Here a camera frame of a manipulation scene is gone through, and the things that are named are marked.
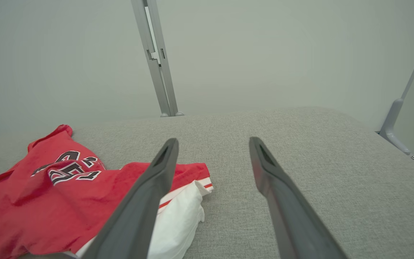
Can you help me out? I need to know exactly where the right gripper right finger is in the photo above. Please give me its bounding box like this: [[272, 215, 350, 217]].
[[249, 136, 348, 259]]

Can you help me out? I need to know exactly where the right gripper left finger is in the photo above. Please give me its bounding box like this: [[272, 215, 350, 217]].
[[81, 138, 180, 259]]

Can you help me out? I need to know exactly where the red basketball jersey white trim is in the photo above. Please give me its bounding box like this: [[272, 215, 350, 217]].
[[0, 124, 214, 259]]

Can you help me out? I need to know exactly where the grey partition post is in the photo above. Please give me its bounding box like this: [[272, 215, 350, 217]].
[[146, 0, 185, 117], [131, 0, 172, 118]]

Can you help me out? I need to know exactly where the grey side post curved foot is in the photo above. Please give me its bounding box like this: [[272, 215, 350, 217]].
[[378, 16, 414, 159]]

